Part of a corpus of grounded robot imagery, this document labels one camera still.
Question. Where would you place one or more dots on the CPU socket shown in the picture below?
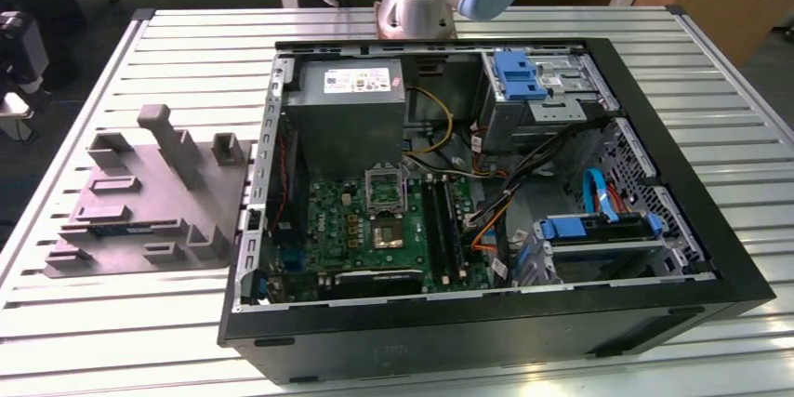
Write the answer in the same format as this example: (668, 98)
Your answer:
(389, 236)

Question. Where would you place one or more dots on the green motherboard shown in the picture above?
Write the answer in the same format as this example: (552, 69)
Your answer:
(335, 202)

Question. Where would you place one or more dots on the grey power supply unit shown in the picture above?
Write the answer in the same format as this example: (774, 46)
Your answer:
(347, 127)

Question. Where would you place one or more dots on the black RAM slot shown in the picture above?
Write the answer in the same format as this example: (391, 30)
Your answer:
(452, 229)
(435, 229)

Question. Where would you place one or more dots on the black graphics card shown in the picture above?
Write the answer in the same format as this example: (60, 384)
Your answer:
(375, 277)

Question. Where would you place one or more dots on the empty blue disk carrier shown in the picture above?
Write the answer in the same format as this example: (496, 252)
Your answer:
(515, 76)

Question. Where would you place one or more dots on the metal disk bay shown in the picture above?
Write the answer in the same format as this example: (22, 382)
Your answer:
(604, 244)
(557, 111)

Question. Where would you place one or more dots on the hard disk in blue carrier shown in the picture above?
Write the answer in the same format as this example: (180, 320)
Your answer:
(564, 229)

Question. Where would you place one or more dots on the blue port connector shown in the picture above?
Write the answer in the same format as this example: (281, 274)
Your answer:
(260, 289)

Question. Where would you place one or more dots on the black PC case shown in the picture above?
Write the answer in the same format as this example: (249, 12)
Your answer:
(433, 336)

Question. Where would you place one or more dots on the grey parts rack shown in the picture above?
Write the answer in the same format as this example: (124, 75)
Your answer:
(161, 211)

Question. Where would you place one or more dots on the RAM stick with blue label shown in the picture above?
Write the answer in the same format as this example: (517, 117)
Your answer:
(117, 231)

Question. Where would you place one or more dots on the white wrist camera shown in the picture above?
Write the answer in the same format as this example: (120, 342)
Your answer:
(14, 106)

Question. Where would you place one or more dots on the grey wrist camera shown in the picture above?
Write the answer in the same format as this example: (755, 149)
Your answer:
(30, 50)

